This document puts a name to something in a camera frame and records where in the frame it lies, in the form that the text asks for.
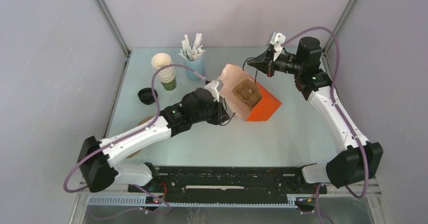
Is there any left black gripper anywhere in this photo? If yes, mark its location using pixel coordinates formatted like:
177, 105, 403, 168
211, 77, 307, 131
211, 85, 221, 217
192, 96, 230, 125

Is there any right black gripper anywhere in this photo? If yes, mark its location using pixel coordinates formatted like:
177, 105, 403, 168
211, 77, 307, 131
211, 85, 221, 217
247, 47, 304, 78

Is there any orange paper bag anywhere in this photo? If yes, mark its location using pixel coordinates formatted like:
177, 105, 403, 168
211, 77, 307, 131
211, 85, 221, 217
218, 64, 282, 122

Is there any brown cardboard cup carrier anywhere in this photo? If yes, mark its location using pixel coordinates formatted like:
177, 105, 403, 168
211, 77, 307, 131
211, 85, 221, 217
233, 79, 262, 110

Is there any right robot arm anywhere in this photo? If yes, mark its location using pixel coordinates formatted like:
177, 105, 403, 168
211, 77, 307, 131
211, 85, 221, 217
247, 33, 384, 193

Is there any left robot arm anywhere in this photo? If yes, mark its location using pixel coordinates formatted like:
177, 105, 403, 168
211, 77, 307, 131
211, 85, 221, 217
78, 88, 230, 193

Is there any light blue holder cup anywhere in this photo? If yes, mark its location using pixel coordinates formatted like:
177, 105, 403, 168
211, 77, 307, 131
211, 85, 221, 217
183, 56, 206, 81

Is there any stack of paper cups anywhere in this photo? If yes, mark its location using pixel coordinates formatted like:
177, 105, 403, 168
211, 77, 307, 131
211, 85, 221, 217
151, 52, 177, 91

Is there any white stirrer packets bundle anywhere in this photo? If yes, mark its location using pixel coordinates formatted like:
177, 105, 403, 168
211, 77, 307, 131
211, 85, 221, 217
179, 33, 205, 61

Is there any black plastic lid stack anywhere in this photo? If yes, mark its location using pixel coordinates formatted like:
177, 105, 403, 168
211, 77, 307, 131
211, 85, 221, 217
137, 88, 158, 105

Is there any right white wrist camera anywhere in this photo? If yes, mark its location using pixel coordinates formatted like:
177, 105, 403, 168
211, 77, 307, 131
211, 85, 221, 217
270, 32, 286, 62

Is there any black metal base rail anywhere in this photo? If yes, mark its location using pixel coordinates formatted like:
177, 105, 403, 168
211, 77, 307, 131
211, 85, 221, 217
78, 163, 382, 210

